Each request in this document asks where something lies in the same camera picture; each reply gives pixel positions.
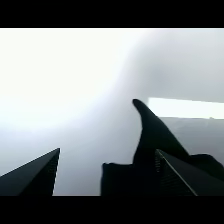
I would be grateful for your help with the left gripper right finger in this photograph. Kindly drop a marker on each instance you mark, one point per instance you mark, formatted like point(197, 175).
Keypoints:
point(186, 180)

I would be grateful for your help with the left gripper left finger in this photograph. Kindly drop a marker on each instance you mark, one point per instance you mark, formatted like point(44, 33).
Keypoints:
point(33, 178)

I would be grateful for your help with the black shirt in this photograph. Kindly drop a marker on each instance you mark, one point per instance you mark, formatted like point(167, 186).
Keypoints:
point(151, 133)

